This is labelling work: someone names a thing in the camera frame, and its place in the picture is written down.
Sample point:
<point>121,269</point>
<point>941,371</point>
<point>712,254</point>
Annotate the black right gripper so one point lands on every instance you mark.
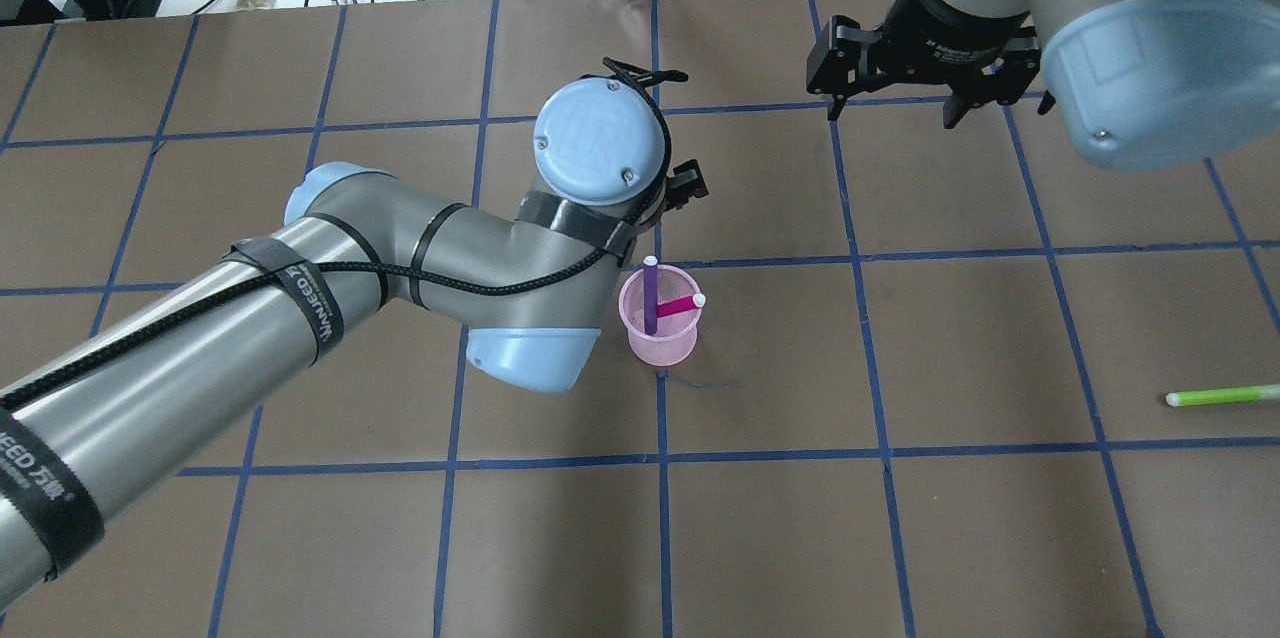
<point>941,46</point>

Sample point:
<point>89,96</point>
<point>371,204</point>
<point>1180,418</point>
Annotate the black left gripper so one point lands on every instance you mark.
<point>689,185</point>

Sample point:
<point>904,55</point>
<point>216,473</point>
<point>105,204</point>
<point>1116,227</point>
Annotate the purple highlighter pen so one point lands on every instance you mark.
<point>651,274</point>

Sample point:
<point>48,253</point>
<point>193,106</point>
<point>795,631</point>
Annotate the pink highlighter pen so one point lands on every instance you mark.
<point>682,305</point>

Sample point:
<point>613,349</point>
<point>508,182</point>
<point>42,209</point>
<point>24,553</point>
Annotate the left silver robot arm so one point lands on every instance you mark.
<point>95,430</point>

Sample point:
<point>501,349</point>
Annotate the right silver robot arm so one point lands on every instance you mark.
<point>1140,84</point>

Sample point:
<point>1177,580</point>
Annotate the pink mesh cup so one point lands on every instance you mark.
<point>677,335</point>

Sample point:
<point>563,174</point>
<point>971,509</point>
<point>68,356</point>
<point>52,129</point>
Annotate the green highlighter pen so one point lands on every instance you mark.
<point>1222,396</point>

